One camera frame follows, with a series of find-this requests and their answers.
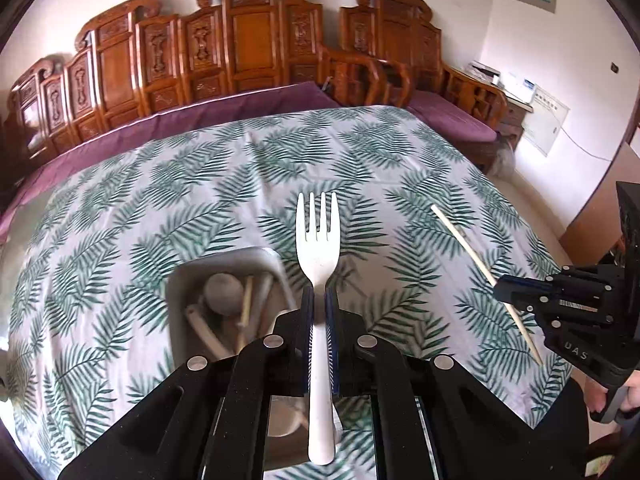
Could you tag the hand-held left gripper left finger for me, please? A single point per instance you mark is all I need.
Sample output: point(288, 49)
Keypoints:
point(307, 320)

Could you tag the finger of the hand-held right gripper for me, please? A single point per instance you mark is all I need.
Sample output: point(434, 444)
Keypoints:
point(530, 285)
point(565, 310)

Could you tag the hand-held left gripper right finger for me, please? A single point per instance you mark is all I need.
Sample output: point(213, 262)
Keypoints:
point(331, 340)

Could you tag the light bamboo chopstick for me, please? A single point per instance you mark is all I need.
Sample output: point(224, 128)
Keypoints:
point(462, 248)
point(246, 300)

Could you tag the white plastic fork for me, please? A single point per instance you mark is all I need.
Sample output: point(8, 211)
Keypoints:
point(318, 250)

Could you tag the grey metal tray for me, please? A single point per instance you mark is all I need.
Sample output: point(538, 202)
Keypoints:
point(190, 280)

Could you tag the person's right hand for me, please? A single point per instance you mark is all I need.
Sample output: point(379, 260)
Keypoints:
point(594, 396)

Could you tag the brown wooden board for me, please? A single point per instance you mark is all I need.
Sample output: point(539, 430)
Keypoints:
point(600, 195)

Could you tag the clear plastic bag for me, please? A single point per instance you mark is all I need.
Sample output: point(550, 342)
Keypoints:
point(505, 160)

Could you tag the wooden side table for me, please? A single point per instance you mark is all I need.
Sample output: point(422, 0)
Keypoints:
point(515, 115)

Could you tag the purple seat cushion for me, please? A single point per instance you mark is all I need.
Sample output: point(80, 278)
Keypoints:
point(450, 115)

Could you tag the white desktop device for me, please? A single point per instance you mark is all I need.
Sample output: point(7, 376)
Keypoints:
point(520, 87)

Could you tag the leaf-print tablecloth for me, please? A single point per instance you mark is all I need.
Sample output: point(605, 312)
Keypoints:
point(150, 200)

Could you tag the white printer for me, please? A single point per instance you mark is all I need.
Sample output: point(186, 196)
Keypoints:
point(485, 72)

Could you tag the purple sheet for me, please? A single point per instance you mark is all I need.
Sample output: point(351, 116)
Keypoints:
point(150, 130)

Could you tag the long carved wooden bench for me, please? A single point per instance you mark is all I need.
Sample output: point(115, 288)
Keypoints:
point(250, 45)

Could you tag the carved wooden armchair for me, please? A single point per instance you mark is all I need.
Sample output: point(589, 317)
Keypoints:
point(395, 25)

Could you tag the white wall panel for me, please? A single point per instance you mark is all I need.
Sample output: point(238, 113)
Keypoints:
point(547, 120)

